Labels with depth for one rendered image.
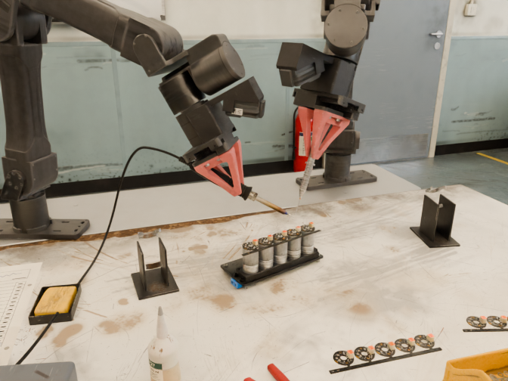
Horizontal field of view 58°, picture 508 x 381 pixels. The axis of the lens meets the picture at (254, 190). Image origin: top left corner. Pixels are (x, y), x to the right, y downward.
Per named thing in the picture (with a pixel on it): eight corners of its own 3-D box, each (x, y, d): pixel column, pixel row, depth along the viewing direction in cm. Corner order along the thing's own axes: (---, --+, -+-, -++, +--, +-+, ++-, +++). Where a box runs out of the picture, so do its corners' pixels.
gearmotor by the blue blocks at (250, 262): (240, 273, 71) (239, 243, 69) (252, 268, 72) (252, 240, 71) (248, 280, 69) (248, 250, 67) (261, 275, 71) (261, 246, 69)
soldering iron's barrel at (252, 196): (283, 215, 74) (248, 196, 74) (287, 206, 74) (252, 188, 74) (282, 218, 73) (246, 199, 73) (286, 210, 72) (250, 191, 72)
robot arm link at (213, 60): (252, 74, 70) (215, 0, 68) (234, 81, 62) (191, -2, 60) (193, 106, 75) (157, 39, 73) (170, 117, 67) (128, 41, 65)
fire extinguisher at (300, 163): (289, 169, 359) (292, 100, 340) (308, 168, 364) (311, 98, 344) (298, 175, 346) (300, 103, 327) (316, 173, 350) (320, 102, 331)
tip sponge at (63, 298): (43, 294, 68) (41, 285, 67) (82, 290, 69) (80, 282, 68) (29, 326, 61) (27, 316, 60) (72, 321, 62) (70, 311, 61)
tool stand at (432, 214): (441, 251, 89) (432, 196, 91) (469, 243, 79) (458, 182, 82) (413, 252, 88) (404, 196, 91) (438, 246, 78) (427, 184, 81)
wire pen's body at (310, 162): (309, 190, 73) (329, 124, 72) (302, 190, 72) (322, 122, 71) (302, 187, 74) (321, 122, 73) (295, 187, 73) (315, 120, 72)
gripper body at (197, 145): (239, 132, 75) (217, 91, 74) (224, 148, 66) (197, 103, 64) (206, 149, 78) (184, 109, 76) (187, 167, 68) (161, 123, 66)
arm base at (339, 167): (381, 150, 112) (365, 144, 118) (308, 159, 106) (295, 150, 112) (378, 181, 115) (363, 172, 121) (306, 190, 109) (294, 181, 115)
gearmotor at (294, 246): (282, 258, 76) (283, 230, 74) (294, 254, 77) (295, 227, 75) (292, 264, 74) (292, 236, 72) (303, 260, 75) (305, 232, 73)
